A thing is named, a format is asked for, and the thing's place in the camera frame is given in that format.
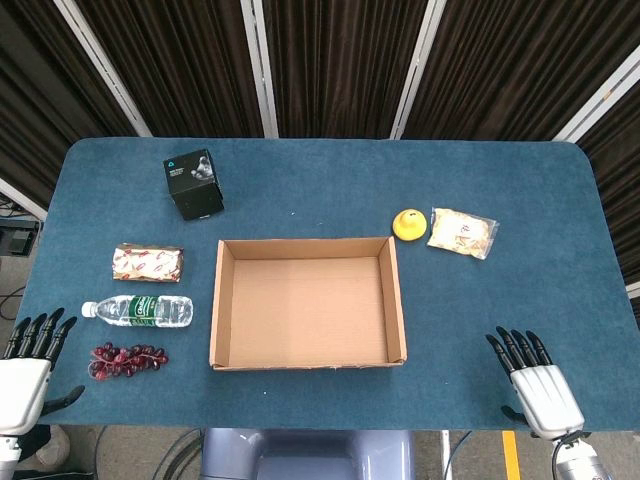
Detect white partition post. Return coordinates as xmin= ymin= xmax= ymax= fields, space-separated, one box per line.
xmin=0 ymin=177 xmax=49 ymax=221
xmin=552 ymin=49 xmax=640 ymax=144
xmin=239 ymin=0 xmax=280 ymax=139
xmin=389 ymin=0 xmax=447 ymax=140
xmin=53 ymin=0 xmax=153 ymax=138

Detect open cardboard box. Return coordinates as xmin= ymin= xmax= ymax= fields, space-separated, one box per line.
xmin=208 ymin=236 xmax=408 ymax=372

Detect red grape bunch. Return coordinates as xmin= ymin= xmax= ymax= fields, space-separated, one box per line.
xmin=88 ymin=342 xmax=170 ymax=380

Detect red patterned snack packet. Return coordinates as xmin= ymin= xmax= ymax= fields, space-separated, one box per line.
xmin=110 ymin=243 xmax=185 ymax=284

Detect lavender robot base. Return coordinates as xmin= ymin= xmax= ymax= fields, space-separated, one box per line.
xmin=199 ymin=428 xmax=419 ymax=480

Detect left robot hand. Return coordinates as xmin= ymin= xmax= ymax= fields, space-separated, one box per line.
xmin=0 ymin=307 xmax=86 ymax=436

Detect light shoe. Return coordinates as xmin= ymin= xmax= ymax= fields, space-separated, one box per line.
xmin=35 ymin=424 xmax=72 ymax=466

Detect clear snack bag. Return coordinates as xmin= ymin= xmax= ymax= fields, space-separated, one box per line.
xmin=426 ymin=206 xmax=500 ymax=261

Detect yellow pear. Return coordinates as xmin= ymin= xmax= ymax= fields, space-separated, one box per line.
xmin=391 ymin=209 xmax=428 ymax=243

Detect dark brown curtain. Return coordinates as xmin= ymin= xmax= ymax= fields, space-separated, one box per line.
xmin=0 ymin=0 xmax=136 ymax=211
xmin=574 ymin=89 xmax=640 ymax=289
xmin=262 ymin=0 xmax=429 ymax=140
xmin=404 ymin=0 xmax=640 ymax=141
xmin=74 ymin=0 xmax=265 ymax=139

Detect black floor device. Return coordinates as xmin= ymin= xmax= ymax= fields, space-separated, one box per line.
xmin=0 ymin=219 xmax=42 ymax=257

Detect white table leg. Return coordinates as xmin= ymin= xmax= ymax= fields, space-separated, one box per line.
xmin=439 ymin=429 xmax=454 ymax=480

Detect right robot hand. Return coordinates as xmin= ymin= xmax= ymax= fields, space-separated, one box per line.
xmin=485 ymin=326 xmax=586 ymax=442

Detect black cube box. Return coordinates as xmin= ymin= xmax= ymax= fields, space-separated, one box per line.
xmin=162 ymin=148 xmax=225 ymax=222

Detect transparent water bottle green label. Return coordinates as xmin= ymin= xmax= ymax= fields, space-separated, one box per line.
xmin=81 ymin=294 xmax=195 ymax=330

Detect blue floor cable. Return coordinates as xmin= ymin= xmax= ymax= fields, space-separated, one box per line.
xmin=448 ymin=430 xmax=474 ymax=480

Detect black floor cables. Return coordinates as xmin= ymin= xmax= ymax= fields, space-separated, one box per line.
xmin=148 ymin=428 xmax=204 ymax=480

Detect blue table cloth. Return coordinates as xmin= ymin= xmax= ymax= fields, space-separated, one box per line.
xmin=0 ymin=138 xmax=640 ymax=432

